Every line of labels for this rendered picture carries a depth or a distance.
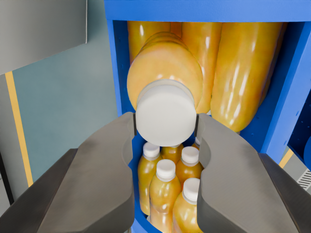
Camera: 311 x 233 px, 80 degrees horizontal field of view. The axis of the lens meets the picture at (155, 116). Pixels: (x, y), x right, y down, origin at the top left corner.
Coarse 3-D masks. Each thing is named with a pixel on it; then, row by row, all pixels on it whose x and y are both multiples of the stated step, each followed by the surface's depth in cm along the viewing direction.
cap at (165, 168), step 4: (160, 160) 39; (164, 160) 39; (168, 160) 39; (160, 164) 38; (164, 164) 38; (168, 164) 38; (172, 164) 38; (156, 168) 38; (160, 168) 37; (164, 168) 37; (168, 168) 37; (172, 168) 37; (160, 172) 37; (164, 172) 37; (168, 172) 37; (172, 172) 37; (160, 176) 38; (164, 176) 37; (168, 176) 37; (172, 176) 38
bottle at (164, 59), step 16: (160, 32) 26; (144, 48) 18; (160, 48) 15; (176, 48) 16; (144, 64) 14; (160, 64) 14; (176, 64) 14; (192, 64) 15; (128, 80) 16; (144, 80) 14; (160, 80) 12; (176, 80) 13; (192, 80) 14; (128, 96) 17; (192, 96) 13
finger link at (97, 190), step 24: (120, 120) 11; (96, 144) 9; (120, 144) 9; (72, 168) 7; (96, 168) 7; (120, 168) 7; (72, 192) 6; (96, 192) 6; (120, 192) 6; (48, 216) 6; (72, 216) 6; (96, 216) 6; (120, 216) 6
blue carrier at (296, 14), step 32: (128, 0) 17; (160, 0) 15; (192, 0) 14; (224, 0) 14; (256, 0) 14; (288, 0) 14; (288, 32) 29; (128, 64) 35; (288, 64) 30; (288, 96) 18; (256, 128) 39; (288, 128) 22
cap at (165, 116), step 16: (144, 96) 12; (160, 96) 11; (176, 96) 11; (144, 112) 11; (160, 112) 11; (176, 112) 11; (192, 112) 11; (144, 128) 12; (160, 128) 12; (176, 128) 12; (192, 128) 12; (160, 144) 12; (176, 144) 12
